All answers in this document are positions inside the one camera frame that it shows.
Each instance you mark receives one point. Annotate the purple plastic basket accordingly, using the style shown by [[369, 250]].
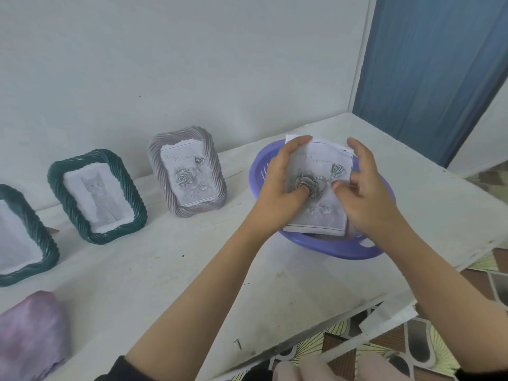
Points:
[[341, 249]]

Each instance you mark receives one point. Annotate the person's left forearm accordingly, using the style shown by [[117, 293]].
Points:
[[190, 313]]

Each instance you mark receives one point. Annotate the purple cleaning cloth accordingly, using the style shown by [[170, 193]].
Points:
[[31, 337]]

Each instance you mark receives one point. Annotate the blue door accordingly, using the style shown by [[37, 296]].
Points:
[[428, 75]]

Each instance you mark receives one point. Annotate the person's right forearm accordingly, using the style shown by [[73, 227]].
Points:
[[448, 297]]

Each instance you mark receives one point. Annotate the person's right hand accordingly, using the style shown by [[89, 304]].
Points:
[[369, 206]]

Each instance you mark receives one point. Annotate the person's left hand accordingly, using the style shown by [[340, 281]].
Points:
[[274, 202]]

